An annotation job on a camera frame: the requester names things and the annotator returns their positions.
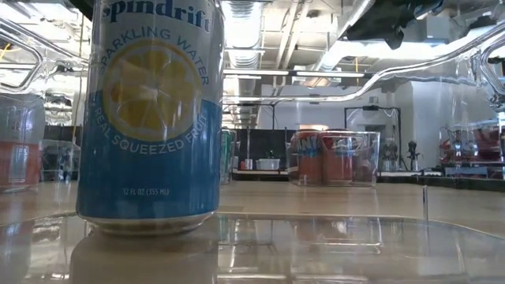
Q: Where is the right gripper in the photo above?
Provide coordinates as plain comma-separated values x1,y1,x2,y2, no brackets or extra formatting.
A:
346,0,445,50

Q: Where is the blue Spindrift lemon can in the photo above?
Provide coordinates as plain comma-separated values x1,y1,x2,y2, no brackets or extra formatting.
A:
76,0,225,237

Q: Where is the orange Spindrift can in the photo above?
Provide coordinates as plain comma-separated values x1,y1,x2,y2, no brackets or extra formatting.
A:
0,94,45,193

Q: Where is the ceiling light strip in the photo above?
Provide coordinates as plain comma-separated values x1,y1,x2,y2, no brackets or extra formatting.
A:
295,70,366,78
223,69,291,77

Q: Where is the equipment shelf rack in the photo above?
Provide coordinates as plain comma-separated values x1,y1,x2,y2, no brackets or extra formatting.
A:
440,120,505,178

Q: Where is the white plastic tub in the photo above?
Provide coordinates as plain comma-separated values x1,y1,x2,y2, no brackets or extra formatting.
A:
255,158,281,171

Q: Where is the black frame stand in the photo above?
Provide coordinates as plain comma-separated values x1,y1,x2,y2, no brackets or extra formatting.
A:
343,105,402,159

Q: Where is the silver ribbed ceiling duct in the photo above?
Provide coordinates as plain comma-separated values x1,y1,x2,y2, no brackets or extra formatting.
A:
223,0,264,119

